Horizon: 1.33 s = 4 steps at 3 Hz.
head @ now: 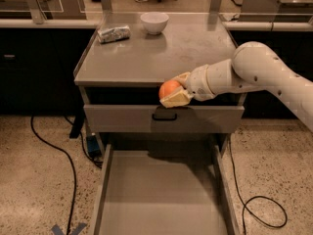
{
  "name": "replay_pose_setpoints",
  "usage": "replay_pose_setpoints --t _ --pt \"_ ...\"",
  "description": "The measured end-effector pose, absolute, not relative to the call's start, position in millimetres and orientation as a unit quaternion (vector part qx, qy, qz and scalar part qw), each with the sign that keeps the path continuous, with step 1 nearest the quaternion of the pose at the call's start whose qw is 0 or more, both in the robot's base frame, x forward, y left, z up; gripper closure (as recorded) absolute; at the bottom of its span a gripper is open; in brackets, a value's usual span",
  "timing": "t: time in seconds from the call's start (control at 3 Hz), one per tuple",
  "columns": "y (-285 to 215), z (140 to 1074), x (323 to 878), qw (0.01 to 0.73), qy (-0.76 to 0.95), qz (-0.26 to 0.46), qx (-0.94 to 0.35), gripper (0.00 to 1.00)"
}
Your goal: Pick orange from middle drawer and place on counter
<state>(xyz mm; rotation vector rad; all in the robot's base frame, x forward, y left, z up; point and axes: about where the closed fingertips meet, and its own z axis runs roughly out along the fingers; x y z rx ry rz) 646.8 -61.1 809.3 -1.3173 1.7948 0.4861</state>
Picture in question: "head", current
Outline grey metal drawer cabinet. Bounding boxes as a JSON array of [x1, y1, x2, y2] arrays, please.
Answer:
[[74, 13, 245, 151]]

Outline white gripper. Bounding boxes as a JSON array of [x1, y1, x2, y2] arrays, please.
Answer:
[[159, 65, 215, 108]]

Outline open grey middle drawer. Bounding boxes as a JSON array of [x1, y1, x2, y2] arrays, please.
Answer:
[[88, 143, 241, 235]]

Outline black looped cable right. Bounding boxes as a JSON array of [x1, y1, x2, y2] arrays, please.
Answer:
[[228, 137, 289, 235]]

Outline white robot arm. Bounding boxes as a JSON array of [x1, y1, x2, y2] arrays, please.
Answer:
[[158, 41, 313, 130]]

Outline black drawer handle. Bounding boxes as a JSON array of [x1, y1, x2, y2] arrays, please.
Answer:
[[152, 114, 177, 121]]

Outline grey top drawer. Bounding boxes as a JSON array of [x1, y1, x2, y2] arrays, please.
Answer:
[[84, 105, 245, 133]]

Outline white ceramic bowl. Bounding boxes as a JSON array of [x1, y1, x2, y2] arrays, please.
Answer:
[[140, 12, 169, 35]]

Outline dark lower cabinets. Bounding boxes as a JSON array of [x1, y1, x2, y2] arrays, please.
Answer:
[[0, 28, 313, 116]]

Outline black floor cable left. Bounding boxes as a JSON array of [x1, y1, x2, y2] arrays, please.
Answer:
[[29, 115, 78, 235]]

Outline white horizontal rail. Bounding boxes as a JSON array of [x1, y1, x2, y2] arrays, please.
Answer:
[[0, 19, 313, 32]]

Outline grey post left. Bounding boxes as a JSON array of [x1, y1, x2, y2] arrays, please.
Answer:
[[26, 0, 45, 24]]

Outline orange fruit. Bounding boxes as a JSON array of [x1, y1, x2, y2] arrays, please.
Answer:
[[158, 79, 181, 99]]

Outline crinkled foil snack bag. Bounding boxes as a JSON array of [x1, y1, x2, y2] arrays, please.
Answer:
[[97, 25, 131, 44]]

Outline blue power box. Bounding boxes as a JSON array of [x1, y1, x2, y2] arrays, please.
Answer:
[[86, 135, 101, 158]]

